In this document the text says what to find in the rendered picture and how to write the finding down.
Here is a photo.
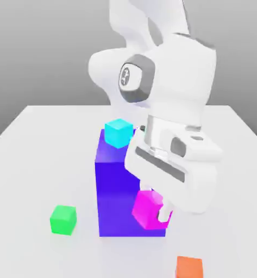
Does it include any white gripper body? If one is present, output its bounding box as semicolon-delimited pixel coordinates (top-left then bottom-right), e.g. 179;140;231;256
124;129;218;215

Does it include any small green cube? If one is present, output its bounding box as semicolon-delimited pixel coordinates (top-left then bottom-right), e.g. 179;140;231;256
49;204;78;237

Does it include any small orange cube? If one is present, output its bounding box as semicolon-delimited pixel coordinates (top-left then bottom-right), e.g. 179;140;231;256
175;256;204;278

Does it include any large blue box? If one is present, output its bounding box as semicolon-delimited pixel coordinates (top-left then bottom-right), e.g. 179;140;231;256
94;128;166;238

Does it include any small cyan cube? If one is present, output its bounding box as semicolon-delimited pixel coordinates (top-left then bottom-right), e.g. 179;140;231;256
104;118;135;150

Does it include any small magenta cube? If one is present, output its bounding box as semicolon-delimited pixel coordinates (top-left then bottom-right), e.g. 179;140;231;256
131;189;174;230

